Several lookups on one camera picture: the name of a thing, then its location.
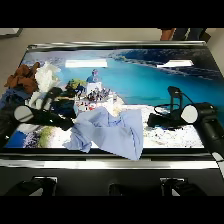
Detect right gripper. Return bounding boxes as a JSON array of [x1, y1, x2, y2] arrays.
[[146, 111, 183, 130]]

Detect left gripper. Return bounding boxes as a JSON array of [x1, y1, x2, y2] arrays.
[[55, 115, 76, 132]]

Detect light blue shirt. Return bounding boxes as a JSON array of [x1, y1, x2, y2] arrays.
[[62, 106, 145, 162]]

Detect blue garment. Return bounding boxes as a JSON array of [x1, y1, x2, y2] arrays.
[[0, 87, 34, 111]]

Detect brown garment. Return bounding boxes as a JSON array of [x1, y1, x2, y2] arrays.
[[3, 62, 42, 94]]

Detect person's legs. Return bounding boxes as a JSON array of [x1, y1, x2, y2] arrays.
[[159, 27, 208, 42]]

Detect black cable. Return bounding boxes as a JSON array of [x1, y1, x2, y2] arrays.
[[153, 102, 178, 118]]

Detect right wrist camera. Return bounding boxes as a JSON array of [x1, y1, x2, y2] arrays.
[[166, 85, 185, 114]]

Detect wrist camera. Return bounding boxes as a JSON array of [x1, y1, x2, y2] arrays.
[[41, 86, 63, 111], [166, 85, 185, 114]]

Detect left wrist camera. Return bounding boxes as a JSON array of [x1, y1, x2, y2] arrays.
[[41, 86, 63, 111]]

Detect silver frame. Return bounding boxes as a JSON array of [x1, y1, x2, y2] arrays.
[[0, 40, 224, 197]]

